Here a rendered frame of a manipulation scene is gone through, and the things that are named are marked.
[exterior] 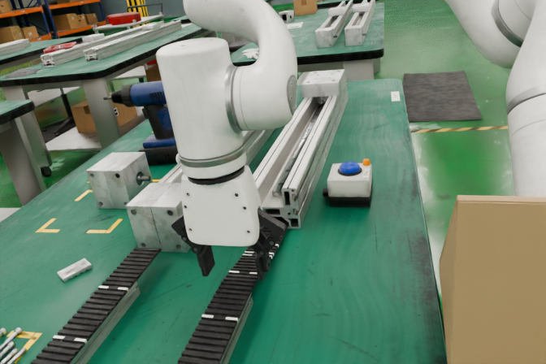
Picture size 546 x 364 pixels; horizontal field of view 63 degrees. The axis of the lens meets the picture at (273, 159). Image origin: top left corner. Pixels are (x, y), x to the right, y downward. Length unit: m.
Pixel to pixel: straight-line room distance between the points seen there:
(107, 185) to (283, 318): 0.54
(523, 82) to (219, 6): 0.41
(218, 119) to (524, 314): 0.37
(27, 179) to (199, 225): 2.09
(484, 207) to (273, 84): 0.24
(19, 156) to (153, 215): 1.84
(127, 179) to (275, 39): 0.59
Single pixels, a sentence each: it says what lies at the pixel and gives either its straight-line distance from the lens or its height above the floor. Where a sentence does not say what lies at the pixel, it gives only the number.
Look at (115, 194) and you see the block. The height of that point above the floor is 0.82.
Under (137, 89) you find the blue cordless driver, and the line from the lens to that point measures 1.19.
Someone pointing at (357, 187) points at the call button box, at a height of 0.82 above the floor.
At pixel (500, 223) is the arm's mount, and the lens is 0.44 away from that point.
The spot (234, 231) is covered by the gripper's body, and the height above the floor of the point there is 0.92.
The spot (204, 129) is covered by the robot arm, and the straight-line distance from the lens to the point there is 0.52.
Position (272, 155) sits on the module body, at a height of 0.86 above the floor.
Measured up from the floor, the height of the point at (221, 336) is 0.81.
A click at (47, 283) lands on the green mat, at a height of 0.78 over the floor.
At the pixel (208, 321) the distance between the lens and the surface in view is 0.62.
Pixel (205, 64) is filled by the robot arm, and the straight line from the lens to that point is 0.50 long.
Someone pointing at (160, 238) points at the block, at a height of 0.81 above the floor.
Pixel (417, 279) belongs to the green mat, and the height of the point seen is 0.78.
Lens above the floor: 1.22
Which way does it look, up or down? 23 degrees down
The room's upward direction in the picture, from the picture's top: 8 degrees counter-clockwise
